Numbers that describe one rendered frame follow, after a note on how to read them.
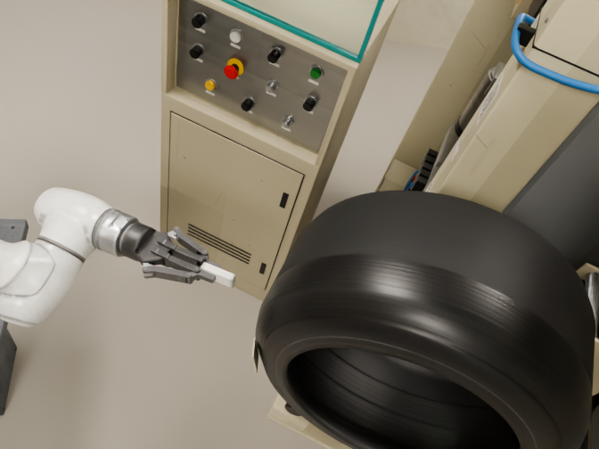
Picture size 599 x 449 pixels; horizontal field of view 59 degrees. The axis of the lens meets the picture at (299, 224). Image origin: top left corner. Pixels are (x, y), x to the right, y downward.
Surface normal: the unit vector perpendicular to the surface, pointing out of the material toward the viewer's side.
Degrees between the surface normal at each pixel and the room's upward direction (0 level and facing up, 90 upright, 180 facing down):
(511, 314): 8
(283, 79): 90
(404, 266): 24
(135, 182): 0
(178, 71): 90
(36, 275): 43
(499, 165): 90
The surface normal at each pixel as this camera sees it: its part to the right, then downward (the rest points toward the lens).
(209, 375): 0.22, -0.58
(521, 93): -0.39, 0.69
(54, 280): 0.70, 0.01
